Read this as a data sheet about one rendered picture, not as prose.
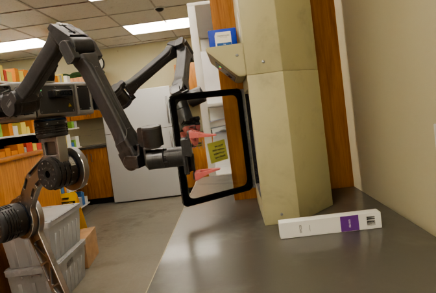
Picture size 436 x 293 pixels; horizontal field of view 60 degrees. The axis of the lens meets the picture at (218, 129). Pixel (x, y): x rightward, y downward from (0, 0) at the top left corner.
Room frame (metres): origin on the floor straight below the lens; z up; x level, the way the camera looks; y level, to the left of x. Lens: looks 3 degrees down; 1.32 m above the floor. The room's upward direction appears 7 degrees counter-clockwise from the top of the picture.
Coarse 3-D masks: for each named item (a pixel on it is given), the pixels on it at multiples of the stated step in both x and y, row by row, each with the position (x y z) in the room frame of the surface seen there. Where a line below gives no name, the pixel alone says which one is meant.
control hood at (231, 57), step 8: (208, 48) 1.17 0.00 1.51; (216, 48) 1.16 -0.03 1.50; (224, 48) 1.16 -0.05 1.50; (232, 48) 1.16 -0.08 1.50; (240, 48) 1.16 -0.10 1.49; (208, 56) 1.28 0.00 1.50; (216, 56) 1.16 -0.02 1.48; (224, 56) 1.16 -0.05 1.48; (232, 56) 1.16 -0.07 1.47; (240, 56) 1.16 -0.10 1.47; (224, 64) 1.16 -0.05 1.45; (232, 64) 1.16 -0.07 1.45; (240, 64) 1.16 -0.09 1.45; (232, 72) 1.18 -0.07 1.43; (240, 72) 1.16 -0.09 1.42; (240, 80) 1.35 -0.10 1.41
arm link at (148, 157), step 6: (144, 150) 1.06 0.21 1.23; (150, 150) 1.08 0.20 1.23; (156, 150) 1.07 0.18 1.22; (162, 150) 1.07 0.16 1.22; (144, 156) 1.08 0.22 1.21; (150, 156) 1.06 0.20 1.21; (156, 156) 1.06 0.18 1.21; (162, 156) 1.06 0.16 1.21; (150, 162) 1.06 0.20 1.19; (156, 162) 1.06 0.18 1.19; (162, 162) 1.06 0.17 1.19; (150, 168) 1.07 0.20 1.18; (156, 168) 1.07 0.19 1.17; (162, 168) 1.07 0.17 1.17
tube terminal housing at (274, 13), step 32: (256, 0) 1.16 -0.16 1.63; (288, 0) 1.21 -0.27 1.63; (256, 32) 1.16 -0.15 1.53; (288, 32) 1.19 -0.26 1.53; (256, 64) 1.16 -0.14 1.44; (288, 64) 1.18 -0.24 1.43; (256, 96) 1.16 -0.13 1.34; (288, 96) 1.17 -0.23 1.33; (320, 96) 1.29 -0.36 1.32; (256, 128) 1.16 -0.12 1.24; (288, 128) 1.16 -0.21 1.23; (320, 128) 1.27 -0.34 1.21; (288, 160) 1.16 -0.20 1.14; (320, 160) 1.26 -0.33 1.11; (256, 192) 1.46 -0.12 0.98; (288, 192) 1.16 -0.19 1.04; (320, 192) 1.24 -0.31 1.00
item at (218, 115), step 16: (224, 96) 1.43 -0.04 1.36; (192, 112) 1.36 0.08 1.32; (208, 112) 1.39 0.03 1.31; (224, 112) 1.42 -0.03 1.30; (192, 128) 1.35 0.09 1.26; (208, 128) 1.38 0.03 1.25; (224, 128) 1.42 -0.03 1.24; (240, 128) 1.46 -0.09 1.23; (192, 144) 1.35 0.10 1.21; (208, 144) 1.38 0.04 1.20; (224, 144) 1.42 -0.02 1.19; (240, 144) 1.45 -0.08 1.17; (208, 160) 1.38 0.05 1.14; (224, 160) 1.41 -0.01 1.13; (240, 160) 1.45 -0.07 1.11; (192, 176) 1.34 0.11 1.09; (208, 176) 1.37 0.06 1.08; (224, 176) 1.41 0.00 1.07; (240, 176) 1.44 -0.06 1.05; (192, 192) 1.33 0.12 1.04; (208, 192) 1.37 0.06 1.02
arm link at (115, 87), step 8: (184, 40) 1.81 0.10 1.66; (168, 48) 1.85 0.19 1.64; (160, 56) 1.83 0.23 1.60; (168, 56) 1.84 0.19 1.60; (176, 56) 1.87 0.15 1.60; (152, 64) 1.81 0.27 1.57; (160, 64) 1.82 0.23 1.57; (144, 72) 1.79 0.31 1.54; (152, 72) 1.81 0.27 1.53; (120, 80) 1.77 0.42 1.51; (128, 80) 1.78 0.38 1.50; (136, 80) 1.77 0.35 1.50; (144, 80) 1.80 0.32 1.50; (112, 88) 1.74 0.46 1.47; (120, 88) 1.73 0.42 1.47; (128, 88) 1.76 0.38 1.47; (136, 88) 1.78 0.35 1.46; (128, 104) 1.77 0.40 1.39
